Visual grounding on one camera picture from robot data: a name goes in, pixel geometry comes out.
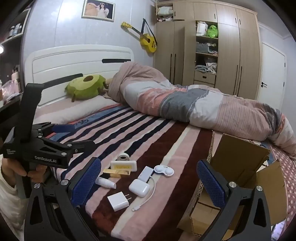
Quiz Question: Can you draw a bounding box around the white small tube bottle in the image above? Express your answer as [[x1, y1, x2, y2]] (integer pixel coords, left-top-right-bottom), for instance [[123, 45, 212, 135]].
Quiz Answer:
[[95, 177, 116, 189]]

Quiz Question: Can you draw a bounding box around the white power plug charger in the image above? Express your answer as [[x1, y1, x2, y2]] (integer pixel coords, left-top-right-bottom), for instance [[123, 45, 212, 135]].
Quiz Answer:
[[107, 192, 131, 212]]

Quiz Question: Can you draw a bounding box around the gold lipstick box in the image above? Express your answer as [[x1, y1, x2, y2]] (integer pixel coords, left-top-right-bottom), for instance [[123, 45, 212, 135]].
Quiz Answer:
[[103, 169, 131, 178]]

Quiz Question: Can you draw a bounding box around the white case yellow label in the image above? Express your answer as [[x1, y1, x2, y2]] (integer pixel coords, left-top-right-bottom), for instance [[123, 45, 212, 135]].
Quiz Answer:
[[110, 161, 137, 172]]

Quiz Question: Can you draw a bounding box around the white earbuds case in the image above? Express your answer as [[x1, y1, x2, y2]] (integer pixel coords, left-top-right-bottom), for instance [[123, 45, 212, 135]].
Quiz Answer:
[[128, 179, 150, 198]]

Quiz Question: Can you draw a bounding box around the white usb hub adapter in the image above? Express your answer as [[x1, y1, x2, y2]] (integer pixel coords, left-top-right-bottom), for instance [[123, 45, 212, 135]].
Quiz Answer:
[[132, 166, 156, 212]]

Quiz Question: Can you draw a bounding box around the white sleeve forearm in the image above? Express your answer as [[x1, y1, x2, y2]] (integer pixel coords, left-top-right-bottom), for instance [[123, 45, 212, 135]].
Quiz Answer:
[[0, 170, 31, 241]]

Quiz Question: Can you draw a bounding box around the person's left hand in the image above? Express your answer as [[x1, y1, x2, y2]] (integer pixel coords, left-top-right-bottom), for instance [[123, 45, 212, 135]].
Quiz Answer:
[[1, 158, 47, 187]]

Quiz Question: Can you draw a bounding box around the pink pillow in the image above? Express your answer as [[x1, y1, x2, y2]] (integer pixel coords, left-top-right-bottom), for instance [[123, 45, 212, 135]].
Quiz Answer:
[[33, 95, 118, 124]]

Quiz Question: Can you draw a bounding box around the green avocado plush pillow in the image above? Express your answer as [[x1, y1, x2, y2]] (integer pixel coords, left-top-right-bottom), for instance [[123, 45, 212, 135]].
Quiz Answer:
[[65, 74, 108, 102]]

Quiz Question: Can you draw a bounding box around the brown cardboard box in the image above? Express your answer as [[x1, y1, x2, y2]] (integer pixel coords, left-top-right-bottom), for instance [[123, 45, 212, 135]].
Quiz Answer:
[[178, 132, 287, 237]]

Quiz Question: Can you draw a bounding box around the pink polka dot sheet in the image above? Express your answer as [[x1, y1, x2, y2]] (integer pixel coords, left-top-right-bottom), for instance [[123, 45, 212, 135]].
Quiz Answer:
[[268, 145, 295, 240]]

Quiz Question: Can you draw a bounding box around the white tape roll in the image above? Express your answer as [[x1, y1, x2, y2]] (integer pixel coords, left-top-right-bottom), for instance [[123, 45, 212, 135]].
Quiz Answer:
[[117, 153, 130, 161]]

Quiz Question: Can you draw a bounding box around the pink grey striped duvet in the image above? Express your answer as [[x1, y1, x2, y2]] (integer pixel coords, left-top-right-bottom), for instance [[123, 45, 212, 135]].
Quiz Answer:
[[108, 62, 295, 160]]

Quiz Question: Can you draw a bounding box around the striped fleece blanket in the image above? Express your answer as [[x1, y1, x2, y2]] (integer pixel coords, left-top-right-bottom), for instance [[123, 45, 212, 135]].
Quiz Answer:
[[52, 105, 213, 240]]

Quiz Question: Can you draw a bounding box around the white contact lens case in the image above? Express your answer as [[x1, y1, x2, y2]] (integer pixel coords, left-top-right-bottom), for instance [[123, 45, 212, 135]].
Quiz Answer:
[[154, 165, 175, 177]]

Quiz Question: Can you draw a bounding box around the white door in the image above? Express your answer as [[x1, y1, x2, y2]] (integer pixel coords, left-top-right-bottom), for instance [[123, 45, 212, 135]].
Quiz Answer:
[[257, 43, 287, 109]]

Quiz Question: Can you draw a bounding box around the folded clothes pile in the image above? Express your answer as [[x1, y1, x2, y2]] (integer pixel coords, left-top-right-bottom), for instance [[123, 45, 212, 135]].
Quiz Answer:
[[195, 57, 217, 74]]

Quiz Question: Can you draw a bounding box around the white kettle in wardrobe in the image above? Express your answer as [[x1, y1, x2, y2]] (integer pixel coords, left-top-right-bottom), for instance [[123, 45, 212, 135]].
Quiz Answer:
[[196, 21, 208, 36]]

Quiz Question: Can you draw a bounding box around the beige wooden wardrobe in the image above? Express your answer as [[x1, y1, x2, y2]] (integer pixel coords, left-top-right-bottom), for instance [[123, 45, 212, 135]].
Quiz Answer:
[[154, 1, 261, 99]]

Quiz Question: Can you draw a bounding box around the green plush in wardrobe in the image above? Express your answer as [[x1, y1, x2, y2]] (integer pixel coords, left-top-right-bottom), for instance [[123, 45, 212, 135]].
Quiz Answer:
[[206, 25, 218, 39]]

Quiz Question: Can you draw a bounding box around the dark wall shelf unit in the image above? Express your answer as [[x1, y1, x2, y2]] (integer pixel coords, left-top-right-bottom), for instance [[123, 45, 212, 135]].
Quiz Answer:
[[1, 7, 31, 129]]

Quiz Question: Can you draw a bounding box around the yellow ukulele on wall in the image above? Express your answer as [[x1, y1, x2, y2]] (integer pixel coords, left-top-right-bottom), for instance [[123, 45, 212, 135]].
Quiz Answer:
[[121, 19, 158, 54]]

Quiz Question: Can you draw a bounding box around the framed wall photo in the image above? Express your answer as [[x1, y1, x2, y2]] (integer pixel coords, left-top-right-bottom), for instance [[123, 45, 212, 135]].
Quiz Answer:
[[82, 0, 115, 22]]

